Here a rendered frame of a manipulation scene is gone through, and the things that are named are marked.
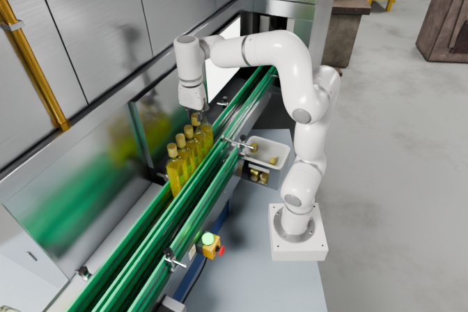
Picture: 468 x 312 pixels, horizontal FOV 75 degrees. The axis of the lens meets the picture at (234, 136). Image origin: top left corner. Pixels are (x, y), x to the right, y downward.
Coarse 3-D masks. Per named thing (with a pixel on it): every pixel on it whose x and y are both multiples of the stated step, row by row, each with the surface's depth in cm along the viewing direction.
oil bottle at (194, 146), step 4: (196, 140) 124; (188, 144) 122; (192, 144) 122; (196, 144) 124; (192, 148) 122; (196, 148) 124; (192, 152) 123; (196, 152) 125; (200, 152) 129; (196, 156) 127; (200, 156) 130; (196, 160) 128; (200, 160) 131; (196, 164) 129; (196, 168) 130
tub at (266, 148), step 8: (256, 136) 161; (248, 144) 158; (264, 144) 161; (272, 144) 159; (280, 144) 157; (248, 152) 161; (256, 152) 163; (264, 152) 163; (272, 152) 162; (280, 152) 160; (288, 152) 153; (256, 160) 149; (264, 160) 158; (280, 160) 158; (280, 168) 145
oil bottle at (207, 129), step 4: (200, 124) 130; (208, 124) 131; (200, 128) 130; (204, 128) 129; (208, 128) 130; (208, 132) 131; (208, 136) 132; (212, 136) 137; (208, 140) 133; (212, 140) 138; (208, 144) 135; (212, 144) 140; (208, 148) 136
